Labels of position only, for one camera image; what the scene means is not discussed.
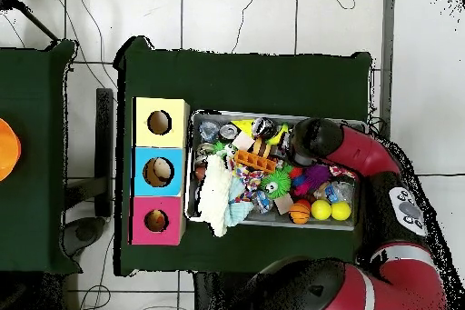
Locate mint green waffle cloth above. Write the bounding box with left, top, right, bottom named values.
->
left=223, top=177, right=255, bottom=228

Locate shallow wire mesh bin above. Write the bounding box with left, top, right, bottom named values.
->
left=187, top=109, right=367, bottom=231

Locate silver metal can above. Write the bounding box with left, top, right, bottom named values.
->
left=252, top=117, right=276, bottom=141
left=219, top=123, right=241, bottom=143

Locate purple spiky ball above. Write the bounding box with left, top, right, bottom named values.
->
left=293, top=164, right=333, bottom=196

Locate colourful patterned cloth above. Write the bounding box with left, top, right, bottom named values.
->
left=233, top=167, right=269, bottom=195

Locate wooden cube block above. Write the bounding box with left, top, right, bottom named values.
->
left=273, top=193, right=295, bottom=215
left=232, top=131, right=256, bottom=153

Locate yellow ball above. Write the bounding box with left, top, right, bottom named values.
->
left=311, top=200, right=332, bottom=222
left=330, top=200, right=352, bottom=223

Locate dark green table cloth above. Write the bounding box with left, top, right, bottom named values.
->
left=114, top=35, right=375, bottom=277
left=0, top=40, right=77, bottom=274

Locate green spiky ball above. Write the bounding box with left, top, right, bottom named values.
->
left=213, top=141, right=240, bottom=162
left=261, top=170, right=292, bottom=197

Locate cream yellow waffle cloth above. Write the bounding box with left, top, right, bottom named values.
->
left=197, top=155, right=240, bottom=238

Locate orange plate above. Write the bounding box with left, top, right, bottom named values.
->
left=0, top=118, right=22, bottom=183

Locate small orange basketball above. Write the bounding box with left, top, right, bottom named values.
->
left=290, top=202, right=312, bottom=225

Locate yellow plastic block toy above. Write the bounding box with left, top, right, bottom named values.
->
left=232, top=119, right=255, bottom=138

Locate yellow toy banana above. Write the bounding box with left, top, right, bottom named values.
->
left=268, top=124, right=292, bottom=145

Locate wooden box with three holes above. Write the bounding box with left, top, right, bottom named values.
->
left=130, top=96, right=192, bottom=246

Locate small orange plastic block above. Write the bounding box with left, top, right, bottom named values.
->
left=233, top=149, right=277, bottom=175

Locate yellow plush duck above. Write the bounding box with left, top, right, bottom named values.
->
left=147, top=211, right=168, bottom=232

